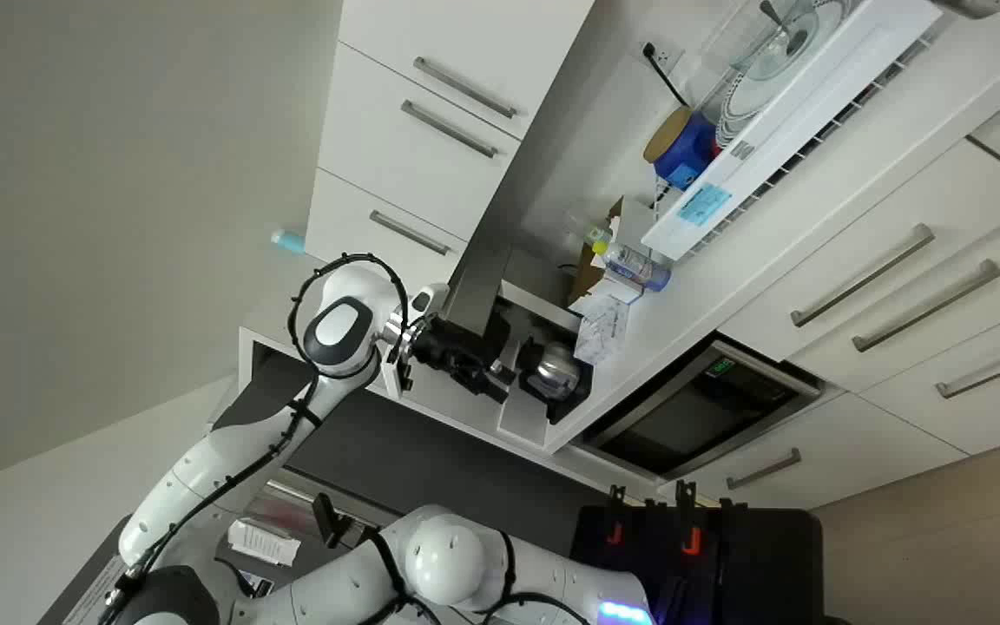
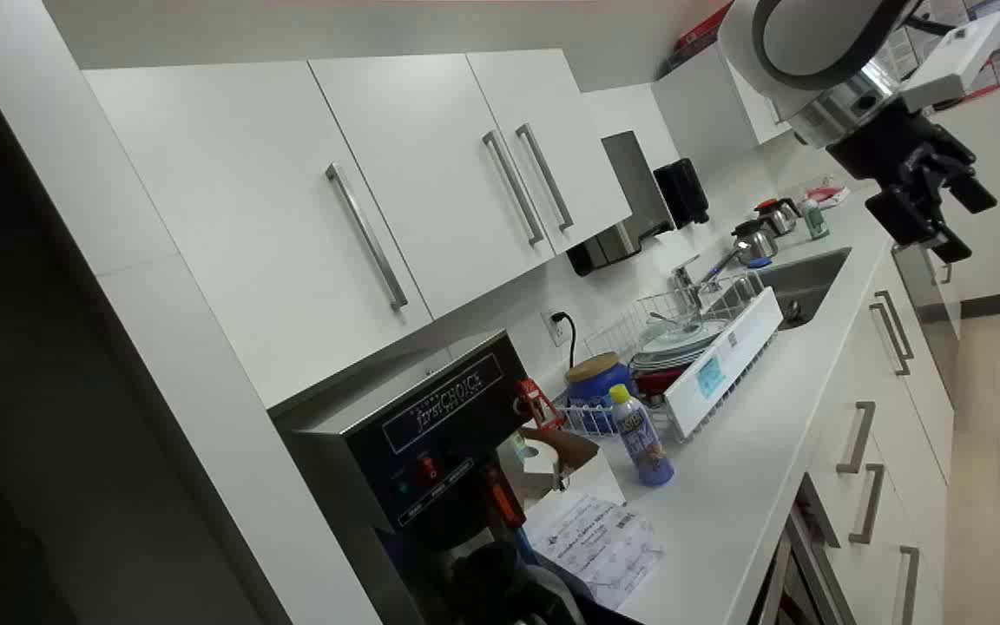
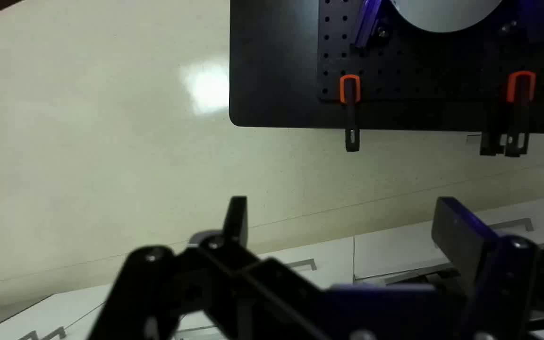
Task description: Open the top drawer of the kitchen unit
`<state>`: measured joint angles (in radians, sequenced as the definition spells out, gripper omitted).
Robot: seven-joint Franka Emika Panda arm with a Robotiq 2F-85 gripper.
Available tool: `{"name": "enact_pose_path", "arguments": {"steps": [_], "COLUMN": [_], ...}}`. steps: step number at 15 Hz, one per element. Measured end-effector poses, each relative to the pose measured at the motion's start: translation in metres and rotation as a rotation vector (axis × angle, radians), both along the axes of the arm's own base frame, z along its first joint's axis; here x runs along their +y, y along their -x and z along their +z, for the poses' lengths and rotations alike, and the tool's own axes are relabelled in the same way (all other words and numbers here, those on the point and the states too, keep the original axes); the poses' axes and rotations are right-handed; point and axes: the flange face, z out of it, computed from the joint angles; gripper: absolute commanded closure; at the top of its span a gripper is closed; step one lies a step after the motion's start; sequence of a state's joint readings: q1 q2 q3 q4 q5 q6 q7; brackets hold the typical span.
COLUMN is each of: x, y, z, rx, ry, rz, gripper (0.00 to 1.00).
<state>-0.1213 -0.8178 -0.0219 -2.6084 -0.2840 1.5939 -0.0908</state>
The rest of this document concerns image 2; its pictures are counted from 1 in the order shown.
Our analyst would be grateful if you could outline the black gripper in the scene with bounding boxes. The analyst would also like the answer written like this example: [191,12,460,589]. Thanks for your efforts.
[826,100,981,268]

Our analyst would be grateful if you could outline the white drawer with metal handle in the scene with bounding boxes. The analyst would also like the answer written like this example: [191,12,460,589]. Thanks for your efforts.
[859,514,953,625]
[809,344,916,498]
[823,443,936,572]

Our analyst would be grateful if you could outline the white base cabinet door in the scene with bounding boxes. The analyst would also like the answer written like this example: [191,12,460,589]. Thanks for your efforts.
[839,290,936,409]
[867,247,959,366]

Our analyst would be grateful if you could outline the red and white pack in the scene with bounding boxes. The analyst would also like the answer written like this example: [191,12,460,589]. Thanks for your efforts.
[804,181,852,211]

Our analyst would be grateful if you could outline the small green soap bottle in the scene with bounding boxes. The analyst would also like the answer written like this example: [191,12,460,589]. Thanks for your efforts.
[804,196,834,242]

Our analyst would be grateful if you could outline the steel sink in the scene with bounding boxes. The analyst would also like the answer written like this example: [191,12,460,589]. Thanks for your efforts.
[713,242,856,334]

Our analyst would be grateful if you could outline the dark coffee pot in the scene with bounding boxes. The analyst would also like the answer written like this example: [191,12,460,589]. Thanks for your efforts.
[753,196,805,242]

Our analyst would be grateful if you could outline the steel kettle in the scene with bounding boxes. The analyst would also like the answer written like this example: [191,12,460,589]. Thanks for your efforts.
[731,217,783,270]

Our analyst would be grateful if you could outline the chrome faucet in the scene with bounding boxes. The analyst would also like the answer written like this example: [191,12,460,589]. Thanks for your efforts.
[666,247,750,320]

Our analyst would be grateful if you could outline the black soap dispenser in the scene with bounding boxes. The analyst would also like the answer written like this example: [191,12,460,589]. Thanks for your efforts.
[653,156,713,229]

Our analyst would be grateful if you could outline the white plate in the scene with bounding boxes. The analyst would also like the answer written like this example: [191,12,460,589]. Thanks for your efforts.
[637,317,725,368]

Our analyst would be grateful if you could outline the metal paper towel dispenser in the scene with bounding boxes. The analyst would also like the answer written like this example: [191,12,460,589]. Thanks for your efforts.
[563,127,679,279]

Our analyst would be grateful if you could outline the red box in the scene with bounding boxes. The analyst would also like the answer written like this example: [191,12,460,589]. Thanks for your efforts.
[653,0,739,82]

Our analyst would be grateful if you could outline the white dish rack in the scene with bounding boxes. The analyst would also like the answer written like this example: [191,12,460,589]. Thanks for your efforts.
[625,303,750,403]

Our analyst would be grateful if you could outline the spray bottle with yellow cap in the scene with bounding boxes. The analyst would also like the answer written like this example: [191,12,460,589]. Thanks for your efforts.
[604,382,679,489]

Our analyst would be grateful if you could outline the blue container with tan lid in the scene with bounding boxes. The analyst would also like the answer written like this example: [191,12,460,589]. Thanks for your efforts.
[561,350,643,437]

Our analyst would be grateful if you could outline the red plastic object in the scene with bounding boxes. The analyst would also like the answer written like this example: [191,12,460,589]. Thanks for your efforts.
[511,376,570,452]

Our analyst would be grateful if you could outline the printed paper sheets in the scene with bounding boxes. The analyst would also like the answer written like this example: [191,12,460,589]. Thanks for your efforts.
[518,489,666,616]

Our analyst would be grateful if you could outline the black coffee machine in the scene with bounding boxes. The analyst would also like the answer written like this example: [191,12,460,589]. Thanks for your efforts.
[269,329,551,625]

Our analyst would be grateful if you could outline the white tall side panel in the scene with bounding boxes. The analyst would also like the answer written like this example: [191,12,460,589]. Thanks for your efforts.
[0,0,381,625]

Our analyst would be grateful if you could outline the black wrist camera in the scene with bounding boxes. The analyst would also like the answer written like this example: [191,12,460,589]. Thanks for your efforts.
[927,147,1000,219]

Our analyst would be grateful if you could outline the small white wall cabinet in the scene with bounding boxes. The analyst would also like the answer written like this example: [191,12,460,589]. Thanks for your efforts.
[650,45,795,178]

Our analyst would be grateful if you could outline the black power cable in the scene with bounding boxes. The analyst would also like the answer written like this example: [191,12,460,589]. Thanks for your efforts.
[557,308,583,376]

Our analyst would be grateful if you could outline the wall power outlet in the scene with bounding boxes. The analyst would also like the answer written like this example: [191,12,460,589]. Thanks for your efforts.
[539,307,572,346]

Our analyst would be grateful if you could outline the wide white wall cabinet door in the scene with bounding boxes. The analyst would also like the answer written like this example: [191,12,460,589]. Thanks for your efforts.
[80,60,436,409]

